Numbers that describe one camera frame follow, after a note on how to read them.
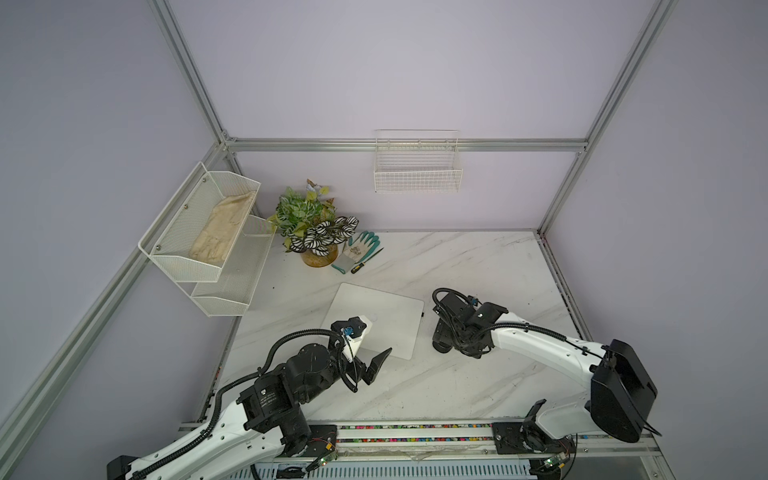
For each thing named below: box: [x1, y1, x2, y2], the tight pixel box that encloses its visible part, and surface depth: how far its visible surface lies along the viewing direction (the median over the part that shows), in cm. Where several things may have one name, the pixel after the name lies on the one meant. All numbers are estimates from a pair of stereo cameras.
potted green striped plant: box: [267, 179, 359, 268], surface depth 92 cm
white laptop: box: [321, 282, 425, 360], surface depth 100 cm
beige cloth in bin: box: [189, 190, 256, 264], surface depth 81 cm
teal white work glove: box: [331, 231, 381, 275], surface depth 115 cm
